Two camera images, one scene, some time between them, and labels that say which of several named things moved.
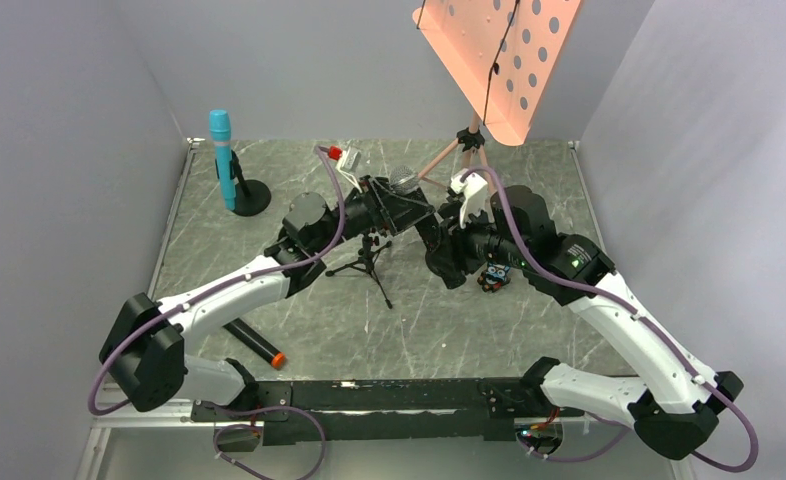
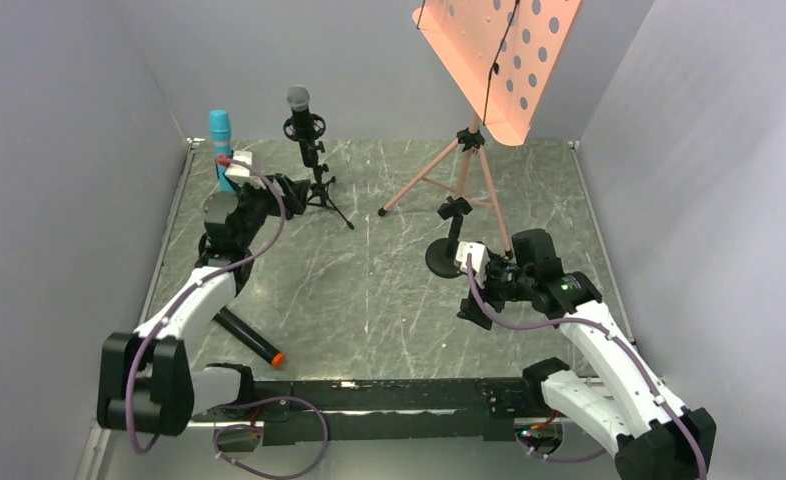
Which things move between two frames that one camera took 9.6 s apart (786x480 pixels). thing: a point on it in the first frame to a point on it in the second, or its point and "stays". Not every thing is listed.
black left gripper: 397,211 to 282,193
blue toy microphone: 220,124 stays
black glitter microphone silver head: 403,179 to 298,97
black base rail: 305,411 stays
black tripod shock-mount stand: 366,260 to 319,193
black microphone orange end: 249,336 stays
